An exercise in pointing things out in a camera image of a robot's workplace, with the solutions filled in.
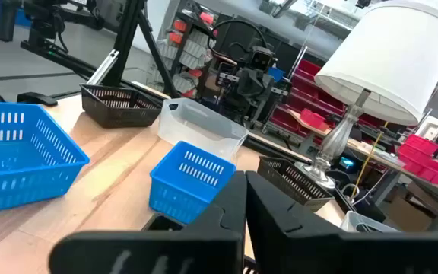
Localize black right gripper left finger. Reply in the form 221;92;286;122
48;170;247;274

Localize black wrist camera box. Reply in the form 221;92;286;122
248;45;275;72

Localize white-shade silver table lamp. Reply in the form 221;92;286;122
294;0;438;191

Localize stacked red bins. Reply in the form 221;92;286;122
397;133;438;186

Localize small black plastic basket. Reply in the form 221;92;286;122
256;155;335;213

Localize white cable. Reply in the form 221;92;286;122
340;170;389;206

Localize black frame upright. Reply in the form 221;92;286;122
103;0;146;88

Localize black equipment on rail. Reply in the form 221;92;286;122
0;0;104;43

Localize clear plastic bag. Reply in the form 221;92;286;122
157;97;249;163

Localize flat black plastic piece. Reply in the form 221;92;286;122
16;91;59;107

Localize yellow cable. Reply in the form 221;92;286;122
350;121;389;201

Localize aluminium extrusion bar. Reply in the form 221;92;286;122
86;49;120;87

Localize black diagonal frame brace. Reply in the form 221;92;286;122
137;14;180;98

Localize cardboard box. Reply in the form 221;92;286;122
388;193;433;233

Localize parts drawer rack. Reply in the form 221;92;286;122
157;11;220;100

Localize black cable loop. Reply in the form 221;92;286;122
207;18;269;58

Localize small blue bin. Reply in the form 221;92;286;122
267;65;285;83

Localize large blue plastic basket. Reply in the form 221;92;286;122
0;100;90;216

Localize small clear plastic bin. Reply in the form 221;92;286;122
339;210;401;234

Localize small blue plastic basket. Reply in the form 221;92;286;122
148;140;237;225

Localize large black plastic basket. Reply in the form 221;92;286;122
79;83;163;129

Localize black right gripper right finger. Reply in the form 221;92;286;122
246;170;438;274

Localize wooden workbench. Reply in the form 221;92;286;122
287;108;438;201

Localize red bin rack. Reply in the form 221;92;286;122
268;59;387;140

